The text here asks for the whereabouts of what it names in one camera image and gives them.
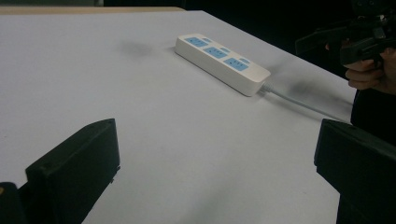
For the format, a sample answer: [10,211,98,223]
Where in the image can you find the tan wooden board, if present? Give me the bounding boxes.
[0,6,187,16]

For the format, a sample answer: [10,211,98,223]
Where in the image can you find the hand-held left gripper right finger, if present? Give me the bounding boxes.
[313,119,396,224]

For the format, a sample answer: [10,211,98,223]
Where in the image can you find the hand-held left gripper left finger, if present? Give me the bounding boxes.
[25,118,121,224]

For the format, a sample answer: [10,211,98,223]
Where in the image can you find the white power strip blue sockets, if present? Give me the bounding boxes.
[174,33,272,97]

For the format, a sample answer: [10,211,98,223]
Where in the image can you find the white power strip cable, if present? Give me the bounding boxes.
[259,82,353,124]

